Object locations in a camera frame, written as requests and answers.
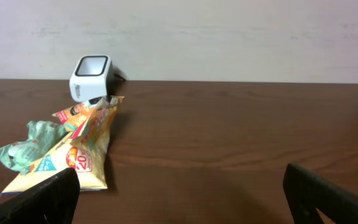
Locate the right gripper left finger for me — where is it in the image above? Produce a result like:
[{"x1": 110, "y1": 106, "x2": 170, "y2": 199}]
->
[{"x1": 0, "y1": 168, "x2": 80, "y2": 223}]

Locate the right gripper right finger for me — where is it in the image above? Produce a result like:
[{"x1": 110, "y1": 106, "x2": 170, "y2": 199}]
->
[{"x1": 283, "y1": 163, "x2": 358, "y2": 223}]

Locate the mint green pouch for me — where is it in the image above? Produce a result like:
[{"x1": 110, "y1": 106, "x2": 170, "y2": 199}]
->
[{"x1": 0, "y1": 121, "x2": 68, "y2": 172}]

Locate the cream snack bag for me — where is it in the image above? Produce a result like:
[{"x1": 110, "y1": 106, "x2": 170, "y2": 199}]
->
[{"x1": 1, "y1": 96, "x2": 124, "y2": 195}]

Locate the white barcode scanner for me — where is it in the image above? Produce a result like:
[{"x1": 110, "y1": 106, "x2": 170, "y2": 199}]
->
[{"x1": 69, "y1": 55, "x2": 127, "y2": 102}]

